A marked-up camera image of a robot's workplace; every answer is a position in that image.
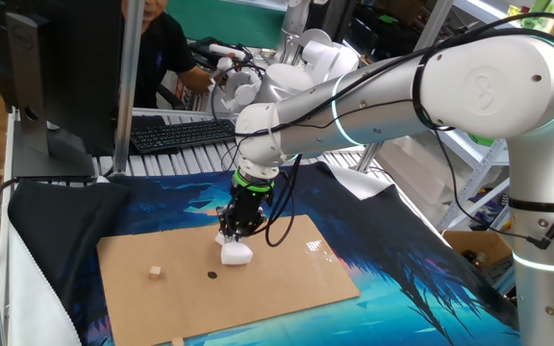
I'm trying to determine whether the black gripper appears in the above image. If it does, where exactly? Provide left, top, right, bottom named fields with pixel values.
left=215, top=185, right=273, bottom=241

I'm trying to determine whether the white sponge block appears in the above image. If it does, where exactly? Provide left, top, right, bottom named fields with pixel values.
left=214, top=233, right=254, bottom=266

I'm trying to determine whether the person's left forearm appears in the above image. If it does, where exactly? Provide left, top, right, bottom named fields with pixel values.
left=176, top=65, right=216, bottom=95

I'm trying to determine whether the brown cardboard sheet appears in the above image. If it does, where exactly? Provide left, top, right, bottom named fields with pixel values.
left=96, top=214, right=362, bottom=346

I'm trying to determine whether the clear adhesive tape strip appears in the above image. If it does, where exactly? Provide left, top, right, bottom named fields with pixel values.
left=303, top=238, right=340, bottom=264

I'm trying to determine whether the black keyboard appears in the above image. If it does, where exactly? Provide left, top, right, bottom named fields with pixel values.
left=129, top=118, right=238, bottom=156

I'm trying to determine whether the red white printed box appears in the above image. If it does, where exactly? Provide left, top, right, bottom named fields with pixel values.
left=174, top=81, right=211, bottom=112

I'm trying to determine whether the forest print table mat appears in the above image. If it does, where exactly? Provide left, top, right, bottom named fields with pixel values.
left=0, top=161, right=521, bottom=346

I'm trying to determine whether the white handheld device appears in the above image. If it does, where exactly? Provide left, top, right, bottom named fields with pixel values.
left=208, top=42, right=248, bottom=62

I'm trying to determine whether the person in black shirt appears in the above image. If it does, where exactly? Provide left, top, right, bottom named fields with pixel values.
left=121, top=0, right=200, bottom=110

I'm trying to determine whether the black Dell monitor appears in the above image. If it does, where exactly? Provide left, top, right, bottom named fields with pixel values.
left=0, top=0, right=125, bottom=183

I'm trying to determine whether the white metal shelf rack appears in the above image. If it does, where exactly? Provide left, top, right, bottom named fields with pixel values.
left=375, top=0, right=554, bottom=233

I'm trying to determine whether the open cardboard box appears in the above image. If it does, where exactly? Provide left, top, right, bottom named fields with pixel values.
left=442, top=229, right=515, bottom=285

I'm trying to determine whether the green flange ring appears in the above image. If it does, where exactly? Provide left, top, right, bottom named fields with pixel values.
left=231, top=168, right=275, bottom=194

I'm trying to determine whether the white cable tie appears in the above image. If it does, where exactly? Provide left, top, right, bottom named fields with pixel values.
left=261, top=125, right=289, bottom=162

